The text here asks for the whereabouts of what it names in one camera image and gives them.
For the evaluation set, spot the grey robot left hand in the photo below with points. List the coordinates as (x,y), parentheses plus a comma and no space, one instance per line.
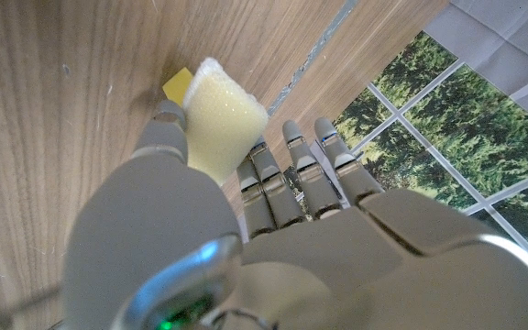
(337,266)

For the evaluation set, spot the pale yellow sponge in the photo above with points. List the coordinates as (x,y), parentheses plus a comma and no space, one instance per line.
(220,124)

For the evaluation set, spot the small yellow block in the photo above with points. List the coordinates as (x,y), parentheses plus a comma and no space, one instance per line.
(177,87)

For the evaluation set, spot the printed window forest backdrop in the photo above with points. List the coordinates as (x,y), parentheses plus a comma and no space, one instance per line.
(452,114)

